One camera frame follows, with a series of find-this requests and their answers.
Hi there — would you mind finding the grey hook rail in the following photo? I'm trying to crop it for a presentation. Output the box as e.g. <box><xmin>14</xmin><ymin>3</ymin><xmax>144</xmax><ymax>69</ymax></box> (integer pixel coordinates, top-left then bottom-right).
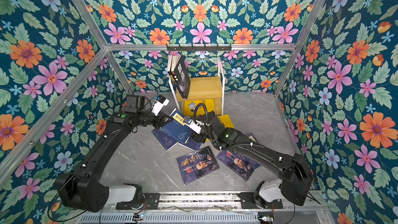
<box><xmin>166</xmin><ymin>44</ymin><xmax>232</xmax><ymax>52</ymax></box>

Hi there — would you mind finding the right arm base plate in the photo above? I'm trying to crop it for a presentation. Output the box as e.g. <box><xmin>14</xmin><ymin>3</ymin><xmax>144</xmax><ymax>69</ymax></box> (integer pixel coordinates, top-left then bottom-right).
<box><xmin>237</xmin><ymin>192</ymin><xmax>283</xmax><ymax>210</ymax></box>

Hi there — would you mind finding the purple book orange calligraphy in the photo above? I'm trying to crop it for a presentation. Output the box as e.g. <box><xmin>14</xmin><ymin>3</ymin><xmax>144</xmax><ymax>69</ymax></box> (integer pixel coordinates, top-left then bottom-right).
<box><xmin>176</xmin><ymin>146</ymin><xmax>220</xmax><ymax>185</ymax></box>

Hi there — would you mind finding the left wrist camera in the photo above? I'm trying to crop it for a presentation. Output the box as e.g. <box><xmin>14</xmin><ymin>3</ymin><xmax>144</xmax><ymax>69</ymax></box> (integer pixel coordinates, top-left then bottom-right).
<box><xmin>125</xmin><ymin>94</ymin><xmax>170</xmax><ymax>116</ymax></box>

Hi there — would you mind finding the aluminium frame corner post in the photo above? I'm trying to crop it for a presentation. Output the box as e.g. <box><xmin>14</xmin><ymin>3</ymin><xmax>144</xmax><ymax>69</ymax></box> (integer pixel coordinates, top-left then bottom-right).
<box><xmin>72</xmin><ymin>0</ymin><xmax>133</xmax><ymax>94</ymax></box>
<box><xmin>274</xmin><ymin>0</ymin><xmax>326</xmax><ymax>98</ymax></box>

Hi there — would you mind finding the aluminium frame corner post left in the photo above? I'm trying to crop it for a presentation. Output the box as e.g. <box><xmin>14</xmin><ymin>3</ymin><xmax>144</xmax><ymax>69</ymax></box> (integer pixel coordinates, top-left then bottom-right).
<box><xmin>72</xmin><ymin>0</ymin><xmax>133</xmax><ymax>94</ymax></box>

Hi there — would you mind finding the yellow book on table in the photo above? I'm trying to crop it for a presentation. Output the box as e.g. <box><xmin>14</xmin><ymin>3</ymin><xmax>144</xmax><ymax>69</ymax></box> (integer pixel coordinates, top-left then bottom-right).
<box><xmin>218</xmin><ymin>114</ymin><xmax>234</xmax><ymax>128</ymax></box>

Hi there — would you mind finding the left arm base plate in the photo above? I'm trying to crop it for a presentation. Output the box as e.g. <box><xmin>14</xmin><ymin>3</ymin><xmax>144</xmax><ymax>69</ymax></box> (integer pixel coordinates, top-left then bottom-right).
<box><xmin>116</xmin><ymin>192</ymin><xmax>160</xmax><ymax>210</ymax></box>

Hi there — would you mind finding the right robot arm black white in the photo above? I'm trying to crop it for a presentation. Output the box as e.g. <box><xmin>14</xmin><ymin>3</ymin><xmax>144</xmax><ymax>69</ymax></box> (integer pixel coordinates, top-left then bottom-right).
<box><xmin>183</xmin><ymin>112</ymin><xmax>314</xmax><ymax>206</ymax></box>

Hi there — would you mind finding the yellow book on lower shelf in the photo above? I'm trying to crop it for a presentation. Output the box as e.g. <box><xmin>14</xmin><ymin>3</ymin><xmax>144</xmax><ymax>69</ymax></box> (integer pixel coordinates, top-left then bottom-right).
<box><xmin>182</xmin><ymin>99</ymin><xmax>215</xmax><ymax>118</ymax></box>

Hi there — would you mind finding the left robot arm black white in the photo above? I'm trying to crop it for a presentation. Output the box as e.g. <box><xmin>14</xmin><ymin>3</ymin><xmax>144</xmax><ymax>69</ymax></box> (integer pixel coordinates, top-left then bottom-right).
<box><xmin>55</xmin><ymin>112</ymin><xmax>172</xmax><ymax>212</ymax></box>

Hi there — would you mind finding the navy book large yellow label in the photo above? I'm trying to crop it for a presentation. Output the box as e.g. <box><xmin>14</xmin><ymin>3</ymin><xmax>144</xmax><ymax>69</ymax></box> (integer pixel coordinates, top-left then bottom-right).
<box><xmin>179</xmin><ymin>136</ymin><xmax>202</xmax><ymax>150</ymax></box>

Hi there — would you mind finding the aluminium frame left diagonal bar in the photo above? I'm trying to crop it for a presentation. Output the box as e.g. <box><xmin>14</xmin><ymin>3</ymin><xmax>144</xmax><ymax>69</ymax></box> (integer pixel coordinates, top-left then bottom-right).
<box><xmin>1</xmin><ymin>49</ymin><xmax>107</xmax><ymax>188</ymax></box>

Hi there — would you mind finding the aluminium frame horizontal back bar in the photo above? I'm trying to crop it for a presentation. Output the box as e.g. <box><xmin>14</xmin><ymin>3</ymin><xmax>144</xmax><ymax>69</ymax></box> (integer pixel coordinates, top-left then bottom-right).
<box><xmin>106</xmin><ymin>44</ymin><xmax>297</xmax><ymax>52</ymax></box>

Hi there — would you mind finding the white metal wooden book shelf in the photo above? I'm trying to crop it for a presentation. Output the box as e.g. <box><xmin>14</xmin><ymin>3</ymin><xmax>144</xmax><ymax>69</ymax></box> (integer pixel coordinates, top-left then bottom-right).
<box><xmin>169</xmin><ymin>59</ymin><xmax>226</xmax><ymax>115</ymax></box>

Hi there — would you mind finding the aluminium frame corner post right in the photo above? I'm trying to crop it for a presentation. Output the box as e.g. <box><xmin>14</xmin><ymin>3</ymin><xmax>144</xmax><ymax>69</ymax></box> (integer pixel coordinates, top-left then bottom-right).
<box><xmin>274</xmin><ymin>0</ymin><xmax>326</xmax><ymax>98</ymax></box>

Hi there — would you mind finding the navy book Sunzi label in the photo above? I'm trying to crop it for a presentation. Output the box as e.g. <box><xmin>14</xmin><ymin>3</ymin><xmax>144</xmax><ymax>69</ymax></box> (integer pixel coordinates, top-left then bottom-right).
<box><xmin>161</xmin><ymin>108</ymin><xmax>193</xmax><ymax>142</ymax></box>

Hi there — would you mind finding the aluminium front rail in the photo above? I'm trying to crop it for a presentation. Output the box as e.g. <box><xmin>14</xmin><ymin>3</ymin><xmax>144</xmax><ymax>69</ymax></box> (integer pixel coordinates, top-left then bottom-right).
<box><xmin>154</xmin><ymin>190</ymin><xmax>329</xmax><ymax>212</ymax></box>

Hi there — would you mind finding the black Murphy's law book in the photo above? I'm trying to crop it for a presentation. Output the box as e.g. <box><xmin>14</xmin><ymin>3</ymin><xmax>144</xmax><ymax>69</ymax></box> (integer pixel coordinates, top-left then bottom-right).
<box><xmin>173</xmin><ymin>55</ymin><xmax>191</xmax><ymax>99</ymax></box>

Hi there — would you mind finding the black book red spine text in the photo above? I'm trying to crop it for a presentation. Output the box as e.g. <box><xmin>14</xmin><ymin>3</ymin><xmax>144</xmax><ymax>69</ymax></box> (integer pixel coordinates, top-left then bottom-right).
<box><xmin>167</xmin><ymin>55</ymin><xmax>178</xmax><ymax>82</ymax></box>

